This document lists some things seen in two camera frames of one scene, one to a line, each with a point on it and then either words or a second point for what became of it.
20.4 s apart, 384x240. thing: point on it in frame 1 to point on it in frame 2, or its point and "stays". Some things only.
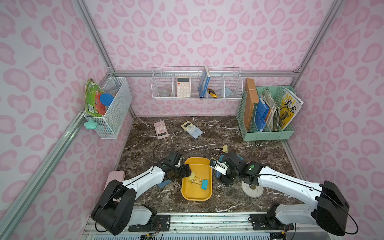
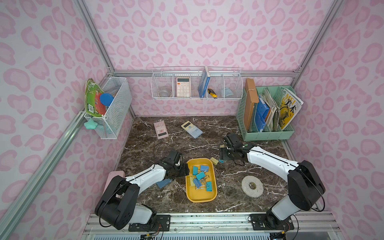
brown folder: x=251 y=97 stays
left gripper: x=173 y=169 stays
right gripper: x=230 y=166 to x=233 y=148
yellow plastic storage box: x=198 y=186 stays
